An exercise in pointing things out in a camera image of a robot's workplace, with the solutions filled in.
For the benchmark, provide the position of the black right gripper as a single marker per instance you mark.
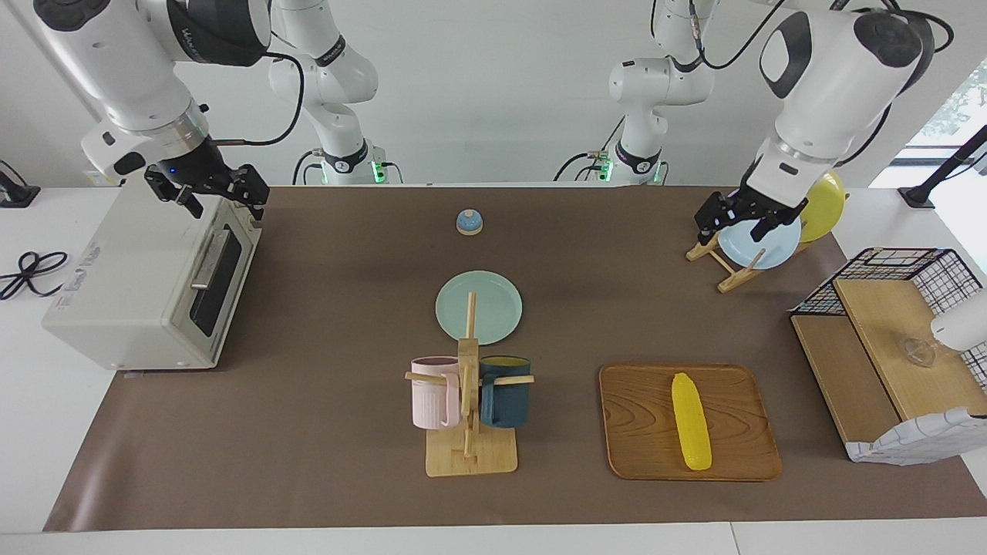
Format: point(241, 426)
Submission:
point(208, 173)

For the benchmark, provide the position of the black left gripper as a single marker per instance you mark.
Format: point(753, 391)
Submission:
point(752, 202)

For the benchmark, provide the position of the yellow corn cob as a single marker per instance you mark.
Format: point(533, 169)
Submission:
point(691, 420)

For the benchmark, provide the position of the pale green plate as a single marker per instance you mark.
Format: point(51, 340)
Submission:
point(493, 308)

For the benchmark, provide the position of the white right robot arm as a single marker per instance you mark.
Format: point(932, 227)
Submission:
point(116, 62)

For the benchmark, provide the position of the white toaster oven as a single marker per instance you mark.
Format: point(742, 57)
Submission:
point(123, 285)

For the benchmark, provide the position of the light blue plate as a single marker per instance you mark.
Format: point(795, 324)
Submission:
point(775, 247)

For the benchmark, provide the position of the wooden plate rack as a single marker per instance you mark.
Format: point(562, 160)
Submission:
point(732, 279)

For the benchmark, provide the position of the yellow plate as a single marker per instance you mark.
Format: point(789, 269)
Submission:
point(825, 204)

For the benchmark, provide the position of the brown table mat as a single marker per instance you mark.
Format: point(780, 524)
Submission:
point(347, 308)

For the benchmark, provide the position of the black clamp stand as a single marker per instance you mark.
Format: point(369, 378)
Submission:
point(917, 196)

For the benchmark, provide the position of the black desk clamp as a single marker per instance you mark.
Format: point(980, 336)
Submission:
point(15, 194)

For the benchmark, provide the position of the brown wooden tray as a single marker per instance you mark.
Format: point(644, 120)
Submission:
point(648, 432)

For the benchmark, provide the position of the small clear glass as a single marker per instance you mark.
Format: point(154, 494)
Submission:
point(917, 352)

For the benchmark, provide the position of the small blue service bell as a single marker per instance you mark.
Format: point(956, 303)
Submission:
point(469, 223)

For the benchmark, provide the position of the white rounded device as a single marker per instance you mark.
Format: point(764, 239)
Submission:
point(964, 324)

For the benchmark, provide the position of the pink mug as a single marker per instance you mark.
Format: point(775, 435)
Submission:
point(432, 397)

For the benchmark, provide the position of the white checked cloth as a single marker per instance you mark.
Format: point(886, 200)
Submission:
point(925, 439)

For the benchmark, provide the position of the dark blue mug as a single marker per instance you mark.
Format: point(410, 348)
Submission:
point(507, 401)

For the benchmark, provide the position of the wooden mug rack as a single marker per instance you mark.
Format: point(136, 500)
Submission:
point(469, 459)

